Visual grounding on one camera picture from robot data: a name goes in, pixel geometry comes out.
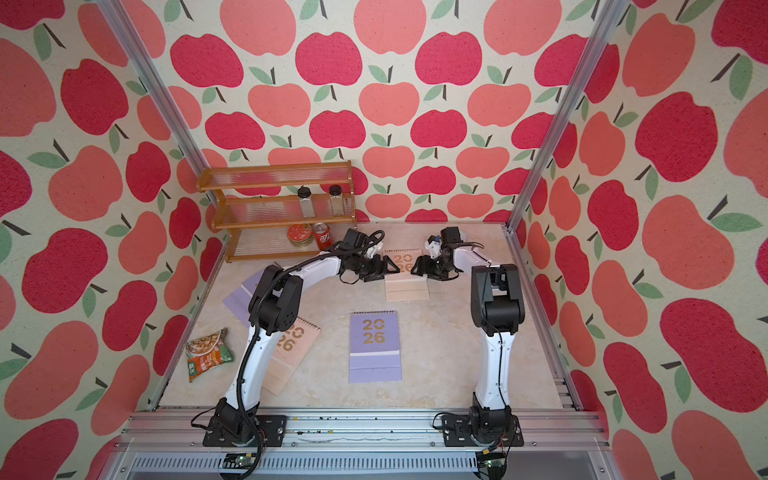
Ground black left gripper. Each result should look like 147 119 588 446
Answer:
352 255 400 282

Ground pink calendar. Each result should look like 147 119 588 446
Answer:
384 248 430 302
262 317 321 395

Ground purple 2026 desk calendar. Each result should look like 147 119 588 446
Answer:
349 310 402 383

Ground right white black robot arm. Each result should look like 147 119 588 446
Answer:
411 236 525 437

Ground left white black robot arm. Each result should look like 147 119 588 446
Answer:
216 251 400 434

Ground red soda can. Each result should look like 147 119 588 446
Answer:
312 222 334 251

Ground round red gold tin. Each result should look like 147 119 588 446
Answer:
286 223 314 247

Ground right clear spice jar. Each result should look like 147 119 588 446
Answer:
329 184 345 216

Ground clear spice jar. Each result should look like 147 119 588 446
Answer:
329 184 345 216
297 186 316 219

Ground wooden three-tier shelf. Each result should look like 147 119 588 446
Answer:
197 161 358 262

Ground left clear spice jar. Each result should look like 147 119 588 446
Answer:
297 186 316 219

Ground purple calendar near shelf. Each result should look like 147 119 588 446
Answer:
223 270 264 327

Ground green orange snack bag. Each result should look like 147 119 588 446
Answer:
184 328 234 382

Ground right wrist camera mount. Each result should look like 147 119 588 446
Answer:
425 226 475 260

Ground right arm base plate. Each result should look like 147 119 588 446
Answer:
436 413 525 449

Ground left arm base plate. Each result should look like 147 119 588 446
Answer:
202 415 287 448

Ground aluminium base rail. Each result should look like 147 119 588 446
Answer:
96 407 622 479

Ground right aluminium corner post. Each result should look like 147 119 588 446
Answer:
505 0 630 236

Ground aluminium corner post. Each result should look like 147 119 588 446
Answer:
505 0 630 236
96 0 207 176

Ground left aluminium corner post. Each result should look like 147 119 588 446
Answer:
96 0 207 176

